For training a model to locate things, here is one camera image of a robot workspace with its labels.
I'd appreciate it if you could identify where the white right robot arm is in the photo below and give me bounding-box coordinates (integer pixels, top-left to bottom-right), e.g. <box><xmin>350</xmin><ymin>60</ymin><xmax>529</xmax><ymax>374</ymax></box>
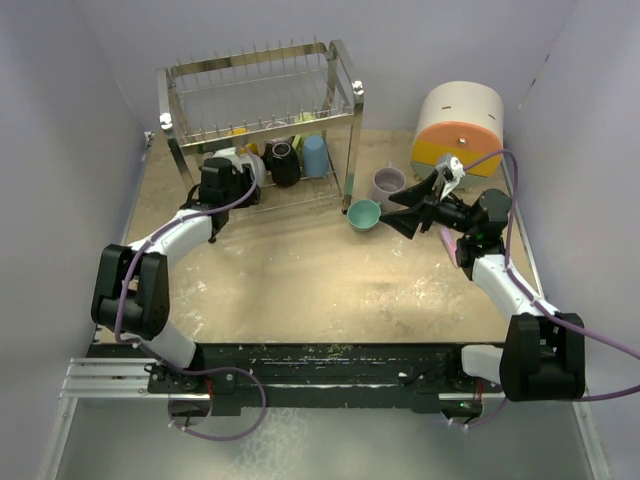
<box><xmin>380</xmin><ymin>176</ymin><xmax>585</xmax><ymax>402</ymax></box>

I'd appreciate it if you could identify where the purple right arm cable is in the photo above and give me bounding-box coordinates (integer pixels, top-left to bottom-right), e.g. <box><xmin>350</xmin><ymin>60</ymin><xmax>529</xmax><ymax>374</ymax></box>
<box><xmin>447</xmin><ymin>148</ymin><xmax>640</xmax><ymax>430</ymax></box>

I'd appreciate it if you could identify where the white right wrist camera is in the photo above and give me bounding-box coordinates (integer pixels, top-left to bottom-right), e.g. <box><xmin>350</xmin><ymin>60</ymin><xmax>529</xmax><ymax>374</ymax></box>
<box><xmin>436</xmin><ymin>153</ymin><xmax>465</xmax><ymax>200</ymax></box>

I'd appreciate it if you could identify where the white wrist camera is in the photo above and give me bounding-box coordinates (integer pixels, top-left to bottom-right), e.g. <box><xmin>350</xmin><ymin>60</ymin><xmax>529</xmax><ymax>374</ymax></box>
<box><xmin>213</xmin><ymin>147</ymin><xmax>253</xmax><ymax>170</ymax></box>
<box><xmin>436</xmin><ymin>153</ymin><xmax>465</xmax><ymax>200</ymax></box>

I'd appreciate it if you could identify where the blue cup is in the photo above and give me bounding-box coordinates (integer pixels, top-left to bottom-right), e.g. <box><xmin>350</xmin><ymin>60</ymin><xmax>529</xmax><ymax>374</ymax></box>
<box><xmin>303</xmin><ymin>135</ymin><xmax>329</xmax><ymax>178</ymax></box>

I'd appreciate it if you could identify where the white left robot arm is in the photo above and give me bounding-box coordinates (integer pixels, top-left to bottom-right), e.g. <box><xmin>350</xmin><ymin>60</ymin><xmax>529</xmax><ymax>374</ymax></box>
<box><xmin>91</xmin><ymin>153</ymin><xmax>264</xmax><ymax>392</ymax></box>

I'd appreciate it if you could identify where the round cream drawer cabinet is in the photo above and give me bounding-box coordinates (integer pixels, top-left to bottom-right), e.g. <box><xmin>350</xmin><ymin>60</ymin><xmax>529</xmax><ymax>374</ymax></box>
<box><xmin>410</xmin><ymin>81</ymin><xmax>504</xmax><ymax>180</ymax></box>

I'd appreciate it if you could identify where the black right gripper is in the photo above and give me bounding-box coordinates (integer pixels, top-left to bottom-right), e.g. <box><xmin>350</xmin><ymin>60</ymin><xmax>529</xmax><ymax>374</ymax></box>
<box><xmin>380</xmin><ymin>170</ymin><xmax>478</xmax><ymax>240</ymax></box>

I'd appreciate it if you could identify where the aluminium frame rail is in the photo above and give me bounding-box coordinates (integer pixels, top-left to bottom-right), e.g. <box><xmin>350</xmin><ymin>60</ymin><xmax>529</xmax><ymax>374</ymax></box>
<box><xmin>59</xmin><ymin>358</ymin><xmax>169</xmax><ymax>399</ymax></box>

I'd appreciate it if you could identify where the light green mug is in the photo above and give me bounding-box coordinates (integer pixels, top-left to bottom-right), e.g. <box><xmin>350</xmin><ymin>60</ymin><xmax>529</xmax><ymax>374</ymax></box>
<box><xmin>292</xmin><ymin>111</ymin><xmax>317</xmax><ymax>151</ymax></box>

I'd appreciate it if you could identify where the teal cup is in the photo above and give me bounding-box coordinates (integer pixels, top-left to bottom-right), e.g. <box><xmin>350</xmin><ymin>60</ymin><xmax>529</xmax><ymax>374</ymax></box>
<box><xmin>346</xmin><ymin>199</ymin><xmax>382</xmax><ymax>232</ymax></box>

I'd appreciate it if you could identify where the yellow mug black handle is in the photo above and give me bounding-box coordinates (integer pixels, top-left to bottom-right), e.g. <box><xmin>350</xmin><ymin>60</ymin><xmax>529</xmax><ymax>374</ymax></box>
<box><xmin>228</xmin><ymin>128</ymin><xmax>261</xmax><ymax>156</ymax></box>

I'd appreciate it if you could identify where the pink marker pen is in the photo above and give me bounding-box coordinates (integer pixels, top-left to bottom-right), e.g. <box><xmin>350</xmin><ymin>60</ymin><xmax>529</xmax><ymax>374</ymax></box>
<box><xmin>439</xmin><ymin>227</ymin><xmax>458</xmax><ymax>268</ymax></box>

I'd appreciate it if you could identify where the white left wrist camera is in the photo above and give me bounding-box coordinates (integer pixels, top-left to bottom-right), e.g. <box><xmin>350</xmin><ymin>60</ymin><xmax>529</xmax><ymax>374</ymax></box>
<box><xmin>213</xmin><ymin>147</ymin><xmax>253</xmax><ymax>170</ymax></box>

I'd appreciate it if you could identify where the steel two-tier dish rack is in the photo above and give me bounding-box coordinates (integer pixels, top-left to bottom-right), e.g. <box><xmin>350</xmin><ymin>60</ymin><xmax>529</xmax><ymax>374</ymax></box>
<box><xmin>156</xmin><ymin>39</ymin><xmax>364</xmax><ymax>213</ymax></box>

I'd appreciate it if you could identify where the black mug cream inside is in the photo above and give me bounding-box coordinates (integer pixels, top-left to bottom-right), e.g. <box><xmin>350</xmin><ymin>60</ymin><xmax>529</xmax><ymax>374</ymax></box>
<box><xmin>263</xmin><ymin>141</ymin><xmax>301</xmax><ymax>187</ymax></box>

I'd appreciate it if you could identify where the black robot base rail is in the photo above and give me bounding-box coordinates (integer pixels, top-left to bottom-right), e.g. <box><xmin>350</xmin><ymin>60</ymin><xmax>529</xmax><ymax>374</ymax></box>
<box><xmin>87</xmin><ymin>343</ymin><xmax>500</xmax><ymax>416</ymax></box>

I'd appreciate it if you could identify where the white mug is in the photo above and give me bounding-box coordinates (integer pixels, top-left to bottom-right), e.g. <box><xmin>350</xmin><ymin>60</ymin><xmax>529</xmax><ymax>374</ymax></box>
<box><xmin>249</xmin><ymin>153</ymin><xmax>267</xmax><ymax>188</ymax></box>

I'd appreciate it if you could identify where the lilac mug near rack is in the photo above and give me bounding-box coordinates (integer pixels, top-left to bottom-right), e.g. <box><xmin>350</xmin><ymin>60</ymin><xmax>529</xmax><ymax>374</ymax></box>
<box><xmin>370</xmin><ymin>163</ymin><xmax>407</xmax><ymax>212</ymax></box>

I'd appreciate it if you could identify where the lilac mug black handle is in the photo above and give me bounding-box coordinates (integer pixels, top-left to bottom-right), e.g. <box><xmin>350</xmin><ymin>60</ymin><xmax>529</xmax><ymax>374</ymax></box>
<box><xmin>265</xmin><ymin>121</ymin><xmax>289</xmax><ymax>130</ymax></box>

